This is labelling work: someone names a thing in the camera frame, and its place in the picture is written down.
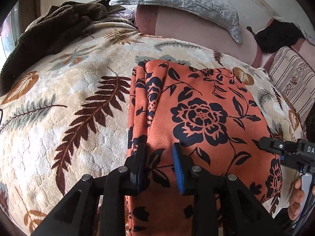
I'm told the orange floral garment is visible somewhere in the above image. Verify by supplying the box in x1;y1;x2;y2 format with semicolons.
128;60;283;235

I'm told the person's right hand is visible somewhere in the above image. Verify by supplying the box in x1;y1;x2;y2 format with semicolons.
288;177;305;220

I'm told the beige striped pillow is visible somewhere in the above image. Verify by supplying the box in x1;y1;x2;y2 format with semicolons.
269;46;314;122

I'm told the black cloth item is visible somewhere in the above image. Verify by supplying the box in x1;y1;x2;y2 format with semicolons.
246;19;305;53

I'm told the dark brown fleece blanket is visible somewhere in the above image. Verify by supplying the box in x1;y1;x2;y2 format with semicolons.
1;0;125;95

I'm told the grey quilted pillow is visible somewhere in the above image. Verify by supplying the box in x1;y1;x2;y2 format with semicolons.
109;0;243;44

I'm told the pink bed sheet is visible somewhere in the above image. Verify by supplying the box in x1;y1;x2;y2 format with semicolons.
135;5;314;70

